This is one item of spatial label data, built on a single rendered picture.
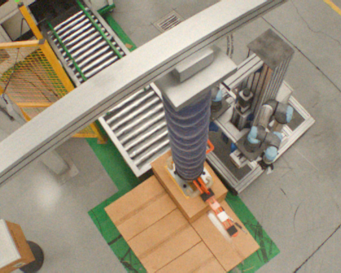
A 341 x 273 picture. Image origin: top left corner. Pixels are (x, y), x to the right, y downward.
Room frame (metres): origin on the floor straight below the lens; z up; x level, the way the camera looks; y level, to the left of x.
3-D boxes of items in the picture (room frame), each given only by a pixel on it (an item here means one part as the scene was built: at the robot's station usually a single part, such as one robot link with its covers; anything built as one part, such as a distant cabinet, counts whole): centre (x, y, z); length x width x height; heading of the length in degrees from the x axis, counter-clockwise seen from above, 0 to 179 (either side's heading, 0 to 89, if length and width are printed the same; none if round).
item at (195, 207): (0.79, -0.10, 0.74); 0.60 x 0.40 x 0.40; 26
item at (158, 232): (0.39, 0.05, 0.34); 1.20 x 1.00 x 0.40; 26
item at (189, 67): (0.78, -0.11, 2.91); 0.16 x 0.16 x 0.10; 26
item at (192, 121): (0.79, -0.11, 2.22); 0.24 x 0.24 x 1.25
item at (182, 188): (0.75, -0.02, 1.08); 0.34 x 0.10 x 0.05; 24
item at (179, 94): (0.78, -0.11, 2.85); 0.30 x 0.30 x 0.05; 26
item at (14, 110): (1.40, 1.21, 1.62); 0.20 x 0.05 x 0.30; 26
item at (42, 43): (1.72, 1.15, 1.05); 0.87 x 0.10 x 2.10; 78
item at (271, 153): (0.62, -0.62, 1.82); 0.09 x 0.08 x 0.11; 146
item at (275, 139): (0.72, -0.66, 1.82); 0.11 x 0.11 x 0.08; 56
